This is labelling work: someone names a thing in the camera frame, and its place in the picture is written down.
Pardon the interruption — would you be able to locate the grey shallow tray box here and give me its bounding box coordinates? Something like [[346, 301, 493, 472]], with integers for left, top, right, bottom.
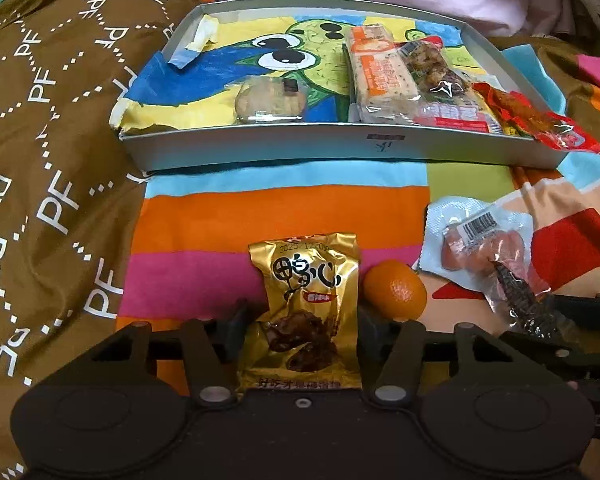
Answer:
[[114, 0, 565, 171]]

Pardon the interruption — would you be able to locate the pink sausage packet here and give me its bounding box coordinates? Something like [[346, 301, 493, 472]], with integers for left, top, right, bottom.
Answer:
[[418, 196, 550, 300]]

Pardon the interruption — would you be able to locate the red nut snack packet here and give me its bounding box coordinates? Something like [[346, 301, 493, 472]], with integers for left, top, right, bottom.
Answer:
[[400, 36, 503, 134]]

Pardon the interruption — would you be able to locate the gold duck snack packet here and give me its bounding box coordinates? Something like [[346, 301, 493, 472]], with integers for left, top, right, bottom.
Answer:
[[238, 232, 361, 391]]

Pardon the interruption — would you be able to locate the red white tofu snack packet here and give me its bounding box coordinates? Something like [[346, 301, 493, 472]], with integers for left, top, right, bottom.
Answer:
[[472, 82, 600, 154]]

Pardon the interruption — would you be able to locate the colourful cartoon blanket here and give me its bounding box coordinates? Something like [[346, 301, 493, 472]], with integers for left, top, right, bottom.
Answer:
[[117, 37, 600, 330]]

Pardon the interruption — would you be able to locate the brown PF patterned quilt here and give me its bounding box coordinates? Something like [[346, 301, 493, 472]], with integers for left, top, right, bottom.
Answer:
[[0, 0, 201, 479]]

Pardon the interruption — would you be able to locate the cartoon drawing paper liner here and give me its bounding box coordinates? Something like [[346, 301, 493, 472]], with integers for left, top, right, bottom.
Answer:
[[109, 15, 484, 134]]

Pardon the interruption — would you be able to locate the orange white cake bar packet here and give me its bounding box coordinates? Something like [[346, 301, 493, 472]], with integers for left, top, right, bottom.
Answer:
[[346, 24, 422, 125]]

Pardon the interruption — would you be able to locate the small orange mandarin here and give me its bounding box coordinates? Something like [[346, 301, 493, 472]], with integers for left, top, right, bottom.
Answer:
[[363, 259, 428, 322]]

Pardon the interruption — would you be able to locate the round cookie clear wrapper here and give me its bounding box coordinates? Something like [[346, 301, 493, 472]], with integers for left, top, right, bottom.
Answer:
[[234, 76, 309, 125]]

